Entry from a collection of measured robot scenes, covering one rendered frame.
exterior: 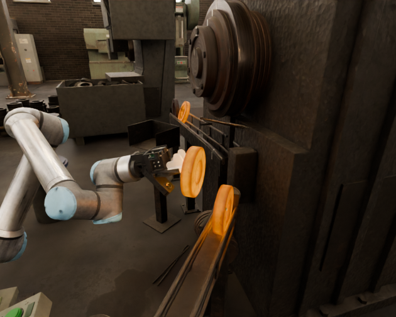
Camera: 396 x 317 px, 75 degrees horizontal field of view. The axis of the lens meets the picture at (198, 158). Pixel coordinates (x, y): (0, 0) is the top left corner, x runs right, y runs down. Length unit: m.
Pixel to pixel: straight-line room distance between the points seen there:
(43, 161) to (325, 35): 0.92
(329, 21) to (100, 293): 1.52
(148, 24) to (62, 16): 7.72
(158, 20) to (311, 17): 3.02
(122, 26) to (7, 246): 2.85
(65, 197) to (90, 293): 0.90
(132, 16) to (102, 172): 2.97
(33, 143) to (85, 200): 0.33
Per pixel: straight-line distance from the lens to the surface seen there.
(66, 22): 11.25
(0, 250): 1.50
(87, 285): 1.65
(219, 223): 0.76
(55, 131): 1.31
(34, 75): 10.68
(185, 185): 0.73
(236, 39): 0.98
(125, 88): 3.50
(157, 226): 1.91
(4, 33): 7.99
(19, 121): 1.19
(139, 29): 3.71
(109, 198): 0.88
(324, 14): 0.87
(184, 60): 9.46
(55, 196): 0.82
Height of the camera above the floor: 1.18
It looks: 24 degrees down
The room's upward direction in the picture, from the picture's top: straight up
